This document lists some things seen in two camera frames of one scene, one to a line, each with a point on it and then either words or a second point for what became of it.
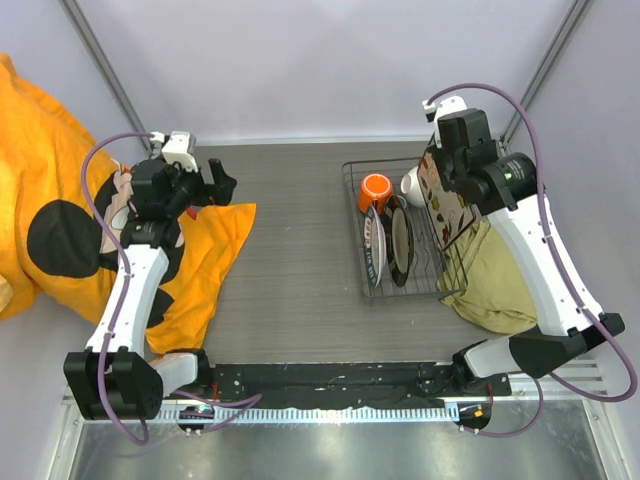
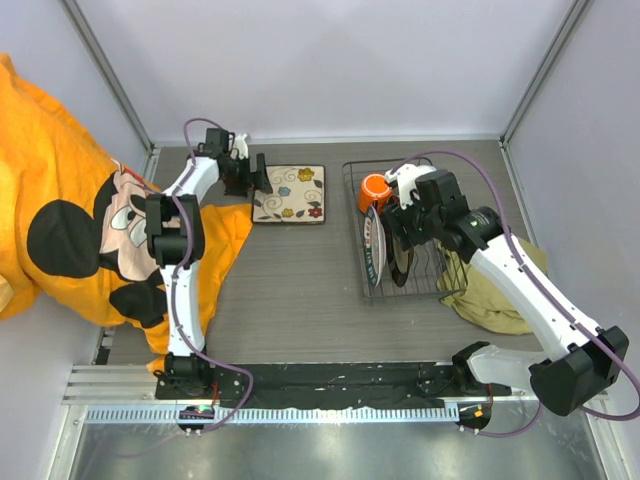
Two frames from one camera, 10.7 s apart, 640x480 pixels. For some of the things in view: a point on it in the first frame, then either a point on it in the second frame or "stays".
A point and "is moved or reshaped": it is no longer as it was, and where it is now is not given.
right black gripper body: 451,172 → 420,224
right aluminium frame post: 544,69 stays
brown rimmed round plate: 399,240 stays
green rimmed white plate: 375,245 stays
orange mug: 374,187 stays
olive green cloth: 480,283 stays
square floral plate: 451,213 is moved or reshaped
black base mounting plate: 348,384 stays
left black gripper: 218,194 → 251,181
